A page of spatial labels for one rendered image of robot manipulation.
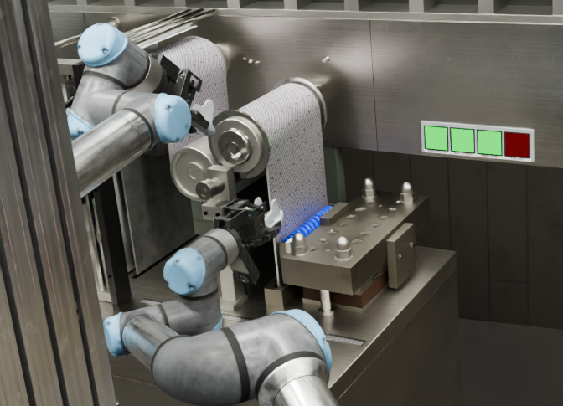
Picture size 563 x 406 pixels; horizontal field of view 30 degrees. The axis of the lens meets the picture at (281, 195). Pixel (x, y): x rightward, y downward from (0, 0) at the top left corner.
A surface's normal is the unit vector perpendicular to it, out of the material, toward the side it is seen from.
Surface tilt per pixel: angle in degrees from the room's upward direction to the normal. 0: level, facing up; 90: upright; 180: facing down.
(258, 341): 37
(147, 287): 0
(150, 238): 90
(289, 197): 90
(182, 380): 79
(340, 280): 90
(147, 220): 90
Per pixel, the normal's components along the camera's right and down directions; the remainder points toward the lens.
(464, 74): -0.50, 0.36
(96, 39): -0.44, -0.33
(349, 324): -0.09, -0.93
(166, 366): -0.76, -0.17
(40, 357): 0.92, 0.06
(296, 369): 0.25, -0.14
